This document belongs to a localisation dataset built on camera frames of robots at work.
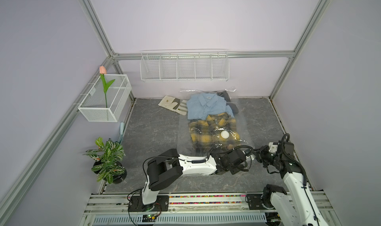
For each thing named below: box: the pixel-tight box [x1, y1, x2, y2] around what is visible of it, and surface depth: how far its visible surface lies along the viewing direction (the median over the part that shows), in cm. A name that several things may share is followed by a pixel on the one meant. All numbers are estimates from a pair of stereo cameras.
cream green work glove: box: [157, 95, 188, 116], surface depth 118 cm
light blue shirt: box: [186, 92, 235, 120], surface depth 113 cm
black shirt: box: [210, 90, 240, 115], surface depth 115 cm
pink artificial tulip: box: [99, 65, 116, 109], surface depth 81 cm
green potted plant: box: [82, 137, 127, 185], surface depth 66 cm
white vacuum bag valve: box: [220, 130, 230, 139], surface depth 96 cm
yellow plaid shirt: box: [188, 112, 241, 153], surface depth 98 cm
